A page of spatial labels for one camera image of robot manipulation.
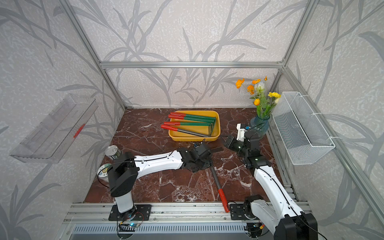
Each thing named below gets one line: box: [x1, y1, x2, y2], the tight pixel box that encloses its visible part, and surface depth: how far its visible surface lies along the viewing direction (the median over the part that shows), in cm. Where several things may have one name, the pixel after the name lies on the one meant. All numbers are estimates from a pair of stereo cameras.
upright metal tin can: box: [104, 145, 122, 160], surface depth 93 cm
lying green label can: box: [97, 163, 113, 183], surface depth 80 cm
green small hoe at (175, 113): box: [170, 112, 217, 122], surface depth 111 cm
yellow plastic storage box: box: [168, 110, 221, 142], surface depth 107 cm
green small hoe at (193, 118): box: [168, 114, 216, 125], surface depth 107 cm
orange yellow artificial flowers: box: [235, 76, 281, 119], surface depth 91 cm
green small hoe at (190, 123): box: [163, 121, 213, 136], surface depth 107 cm
